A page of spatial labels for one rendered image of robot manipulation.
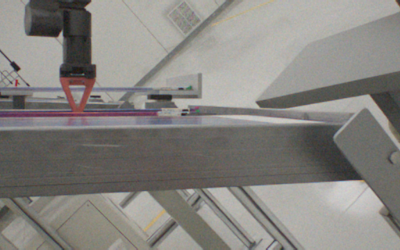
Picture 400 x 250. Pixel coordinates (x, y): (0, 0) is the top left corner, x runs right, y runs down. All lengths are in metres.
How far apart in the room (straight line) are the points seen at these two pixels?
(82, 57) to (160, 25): 7.82
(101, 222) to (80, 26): 1.07
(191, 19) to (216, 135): 8.51
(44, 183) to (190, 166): 0.14
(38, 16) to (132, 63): 7.69
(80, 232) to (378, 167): 1.56
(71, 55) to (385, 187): 0.69
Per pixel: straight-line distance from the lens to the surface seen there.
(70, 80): 1.06
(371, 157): 0.55
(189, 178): 0.51
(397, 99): 1.22
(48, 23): 1.05
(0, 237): 2.02
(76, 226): 2.00
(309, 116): 0.68
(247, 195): 1.32
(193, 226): 1.53
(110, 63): 8.67
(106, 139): 0.49
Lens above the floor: 0.97
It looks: 14 degrees down
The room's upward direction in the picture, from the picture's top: 42 degrees counter-clockwise
